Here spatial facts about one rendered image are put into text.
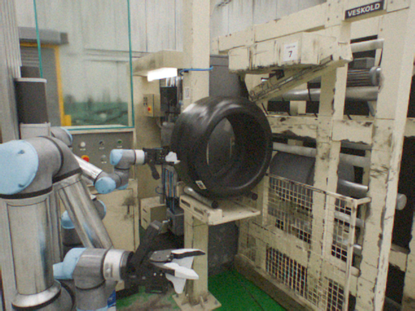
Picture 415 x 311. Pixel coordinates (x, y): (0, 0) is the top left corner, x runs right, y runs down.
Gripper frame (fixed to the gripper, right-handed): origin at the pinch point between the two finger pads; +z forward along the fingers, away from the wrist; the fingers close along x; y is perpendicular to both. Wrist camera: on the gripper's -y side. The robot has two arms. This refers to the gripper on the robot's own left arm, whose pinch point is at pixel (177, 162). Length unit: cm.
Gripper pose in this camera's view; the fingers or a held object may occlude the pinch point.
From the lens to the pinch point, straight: 161.9
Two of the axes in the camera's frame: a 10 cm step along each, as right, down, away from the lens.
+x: -5.1, -1.5, 8.5
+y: 1.0, -9.9, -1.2
